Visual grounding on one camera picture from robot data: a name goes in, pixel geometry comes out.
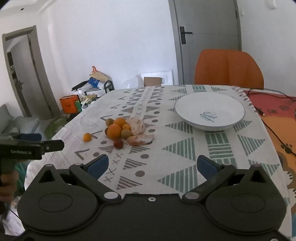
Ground brown paper bag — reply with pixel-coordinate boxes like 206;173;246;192
89;70;109;82

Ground large peeled citrus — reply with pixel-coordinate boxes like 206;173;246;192
126;117;146;136

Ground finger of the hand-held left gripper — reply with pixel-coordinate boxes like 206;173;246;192
41;139;65;155
18;133;43;141

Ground black door handle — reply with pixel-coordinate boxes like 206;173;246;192
180;26;193;44

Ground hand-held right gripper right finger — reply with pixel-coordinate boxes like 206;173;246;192
182;155;274;205

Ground cardboard box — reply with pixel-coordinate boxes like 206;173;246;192
144;77;162;88

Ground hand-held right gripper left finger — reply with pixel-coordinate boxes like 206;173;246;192
35;153;122;205

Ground black cable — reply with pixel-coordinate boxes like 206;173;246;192
246;88;296;156

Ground grey sofa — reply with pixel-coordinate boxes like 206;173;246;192
0;104;40;135

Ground blue and white bag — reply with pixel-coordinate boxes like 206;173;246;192
87;77;105;89

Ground red cartoon printed cloth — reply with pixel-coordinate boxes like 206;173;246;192
242;89;296;237

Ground black metal rack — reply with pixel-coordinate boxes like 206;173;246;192
104;80;115;94

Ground grey doorway frame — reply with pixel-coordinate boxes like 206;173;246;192
2;25;54;119

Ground beige ginger pieces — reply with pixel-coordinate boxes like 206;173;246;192
127;134;155;146

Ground green bag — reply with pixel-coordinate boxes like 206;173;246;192
45;115;69;138

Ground orange box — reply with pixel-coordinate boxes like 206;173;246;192
59;95;79;114

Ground grey door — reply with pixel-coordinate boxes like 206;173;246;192
168;0;242;85

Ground orange chair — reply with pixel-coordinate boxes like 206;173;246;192
195;49;264;90

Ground white plate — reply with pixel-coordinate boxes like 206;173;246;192
174;92;246;131

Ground person's left hand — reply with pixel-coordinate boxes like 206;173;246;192
0;172;19;198

